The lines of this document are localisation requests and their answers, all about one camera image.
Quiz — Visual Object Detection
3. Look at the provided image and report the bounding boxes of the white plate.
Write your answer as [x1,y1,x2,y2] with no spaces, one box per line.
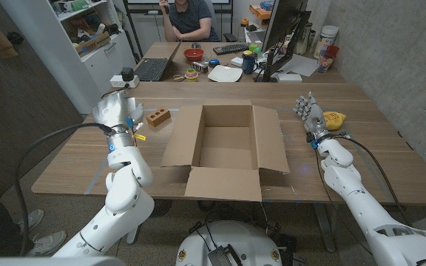
[207,64,243,83]

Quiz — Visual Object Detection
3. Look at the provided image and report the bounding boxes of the grey office chair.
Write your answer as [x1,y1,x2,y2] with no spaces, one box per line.
[204,0,238,43]

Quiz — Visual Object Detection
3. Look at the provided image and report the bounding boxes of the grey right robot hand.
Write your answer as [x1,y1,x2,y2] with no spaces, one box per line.
[293,92,331,140]

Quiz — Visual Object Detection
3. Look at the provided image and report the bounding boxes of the grey tape strip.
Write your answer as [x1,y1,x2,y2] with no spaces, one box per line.
[84,157,109,196]

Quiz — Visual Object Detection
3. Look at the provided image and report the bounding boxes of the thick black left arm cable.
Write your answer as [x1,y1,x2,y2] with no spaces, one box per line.
[15,122,116,256]

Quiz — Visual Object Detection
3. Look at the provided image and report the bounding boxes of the small printed cardboard box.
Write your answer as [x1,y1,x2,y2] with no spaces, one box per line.
[74,31,112,58]

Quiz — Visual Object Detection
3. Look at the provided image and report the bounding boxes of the black round floor base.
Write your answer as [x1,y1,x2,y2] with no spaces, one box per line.
[152,199,173,218]

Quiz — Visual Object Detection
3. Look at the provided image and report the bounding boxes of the black monitor on stand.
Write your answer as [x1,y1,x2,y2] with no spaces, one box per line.
[254,0,312,83]

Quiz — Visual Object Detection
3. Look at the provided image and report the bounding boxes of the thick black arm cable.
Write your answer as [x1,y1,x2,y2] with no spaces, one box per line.
[340,134,413,227]
[15,122,116,256]

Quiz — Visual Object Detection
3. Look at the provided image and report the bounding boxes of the white power strip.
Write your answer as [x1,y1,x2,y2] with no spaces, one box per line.
[109,74,141,89]

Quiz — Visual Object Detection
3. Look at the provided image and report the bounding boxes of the white shelf cabinet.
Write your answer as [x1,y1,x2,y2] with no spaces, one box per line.
[0,0,137,115]

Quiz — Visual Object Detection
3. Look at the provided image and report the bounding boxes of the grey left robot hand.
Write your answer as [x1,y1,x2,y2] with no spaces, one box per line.
[92,89,145,129]

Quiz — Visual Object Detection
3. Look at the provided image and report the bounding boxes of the metal table leg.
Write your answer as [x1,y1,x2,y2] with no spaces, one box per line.
[126,225,143,245]
[311,202,337,254]

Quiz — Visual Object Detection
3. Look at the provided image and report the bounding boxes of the dark blue mug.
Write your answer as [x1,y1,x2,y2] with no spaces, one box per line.
[241,55,259,75]

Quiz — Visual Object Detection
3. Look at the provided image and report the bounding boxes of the black power cord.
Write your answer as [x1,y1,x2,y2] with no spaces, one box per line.
[101,86,125,100]

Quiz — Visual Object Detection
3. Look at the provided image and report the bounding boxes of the open cardboard box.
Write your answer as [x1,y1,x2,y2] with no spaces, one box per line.
[160,98,291,202]

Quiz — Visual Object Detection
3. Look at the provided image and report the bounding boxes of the small dark rectangular box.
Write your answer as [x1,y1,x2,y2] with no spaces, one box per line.
[190,61,209,75]

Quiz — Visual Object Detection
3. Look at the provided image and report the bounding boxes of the stacked coloured cups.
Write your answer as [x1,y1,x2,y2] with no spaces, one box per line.
[184,68,200,83]

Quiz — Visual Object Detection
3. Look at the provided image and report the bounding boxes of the black keyboard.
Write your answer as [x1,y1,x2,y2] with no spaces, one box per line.
[212,43,250,56]

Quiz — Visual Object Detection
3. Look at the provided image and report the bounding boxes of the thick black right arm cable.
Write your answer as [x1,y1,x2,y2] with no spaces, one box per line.
[340,134,413,227]

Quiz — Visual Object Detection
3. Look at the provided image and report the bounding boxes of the white paper sheets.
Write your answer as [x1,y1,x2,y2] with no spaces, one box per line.
[274,53,320,78]

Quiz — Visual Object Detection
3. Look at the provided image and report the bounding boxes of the white canister with label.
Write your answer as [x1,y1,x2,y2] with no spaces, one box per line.
[312,24,339,60]

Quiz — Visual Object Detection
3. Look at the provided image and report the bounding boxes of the brown brick with holes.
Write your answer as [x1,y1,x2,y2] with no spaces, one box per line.
[145,106,172,128]

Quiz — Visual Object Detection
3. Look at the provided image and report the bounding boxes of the white robot torso edge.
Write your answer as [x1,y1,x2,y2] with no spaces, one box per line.
[0,256,127,266]

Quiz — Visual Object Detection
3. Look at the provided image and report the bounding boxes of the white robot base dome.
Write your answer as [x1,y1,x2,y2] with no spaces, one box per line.
[175,220,283,266]

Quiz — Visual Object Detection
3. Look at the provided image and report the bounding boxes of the person in dark t-shirt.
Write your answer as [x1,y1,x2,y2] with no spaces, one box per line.
[158,0,221,43]

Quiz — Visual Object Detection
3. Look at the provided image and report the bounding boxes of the red bowl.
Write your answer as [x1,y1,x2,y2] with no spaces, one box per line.
[183,47,206,63]

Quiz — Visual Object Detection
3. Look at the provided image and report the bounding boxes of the orange box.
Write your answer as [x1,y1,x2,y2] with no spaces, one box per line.
[248,2,275,20]

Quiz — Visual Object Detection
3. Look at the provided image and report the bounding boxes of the yellow banana toy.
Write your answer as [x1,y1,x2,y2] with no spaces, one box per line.
[323,111,347,131]

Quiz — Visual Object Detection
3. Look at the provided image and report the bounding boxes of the grey finned module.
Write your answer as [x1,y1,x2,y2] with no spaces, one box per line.
[207,243,244,266]

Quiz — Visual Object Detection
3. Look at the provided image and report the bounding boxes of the black round object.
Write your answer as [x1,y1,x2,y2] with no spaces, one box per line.
[6,31,24,46]

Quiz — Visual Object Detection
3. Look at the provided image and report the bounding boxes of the open black laptop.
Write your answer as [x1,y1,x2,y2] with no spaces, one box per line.
[134,39,183,83]

